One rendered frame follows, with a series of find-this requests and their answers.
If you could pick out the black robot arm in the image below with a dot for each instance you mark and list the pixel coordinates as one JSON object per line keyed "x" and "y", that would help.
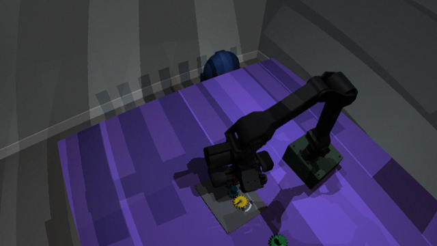
{"x": 258, "y": 127}

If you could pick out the yellow gear with black stripe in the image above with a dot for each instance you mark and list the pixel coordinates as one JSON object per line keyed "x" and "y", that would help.
{"x": 242, "y": 204}

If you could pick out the green gear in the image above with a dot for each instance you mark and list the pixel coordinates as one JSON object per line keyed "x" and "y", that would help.
{"x": 278, "y": 240}

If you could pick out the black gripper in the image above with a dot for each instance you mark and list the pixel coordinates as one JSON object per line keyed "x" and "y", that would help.
{"x": 225, "y": 175}

